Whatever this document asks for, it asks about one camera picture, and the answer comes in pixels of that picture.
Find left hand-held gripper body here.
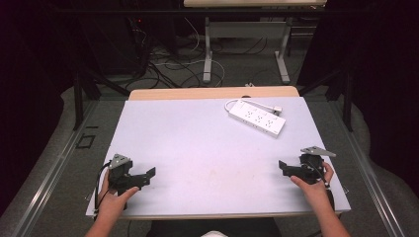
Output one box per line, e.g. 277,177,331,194
107,153,143,196

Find white floor cable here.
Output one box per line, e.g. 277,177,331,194
153,17,226,88

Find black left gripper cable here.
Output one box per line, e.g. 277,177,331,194
94,160,113,221

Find tangle of black floor cables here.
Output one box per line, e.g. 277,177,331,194
124,19,203,91

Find white desk with metal legs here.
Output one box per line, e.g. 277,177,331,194
183,0,328,85

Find person's right hand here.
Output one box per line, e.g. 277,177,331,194
290,161,335,204

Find white power strip cable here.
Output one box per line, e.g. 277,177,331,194
224,98,284,117

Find dark equipment rack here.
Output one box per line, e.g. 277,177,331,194
77,13,179,77

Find white power strip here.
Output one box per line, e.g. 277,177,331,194
227,100,287,139

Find person's left hand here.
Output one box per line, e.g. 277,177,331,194
98,170,140,217

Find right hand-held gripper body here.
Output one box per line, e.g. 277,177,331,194
298,146,337,186

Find dark curtain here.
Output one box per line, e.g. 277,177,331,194
295,0,419,191
0,0,80,218

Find aluminium floor rail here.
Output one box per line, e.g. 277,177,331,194
9,99,101,237
328,98,407,237

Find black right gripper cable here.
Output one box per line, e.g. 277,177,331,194
308,162,336,212

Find black floor socket plate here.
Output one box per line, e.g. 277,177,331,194
75,133,97,150

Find white table mat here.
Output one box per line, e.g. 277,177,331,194
85,96,352,220

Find black metal stand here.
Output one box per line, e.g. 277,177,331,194
297,67,354,133
72,63,131,131

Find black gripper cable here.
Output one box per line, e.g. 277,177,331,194
94,160,113,221
308,162,336,212

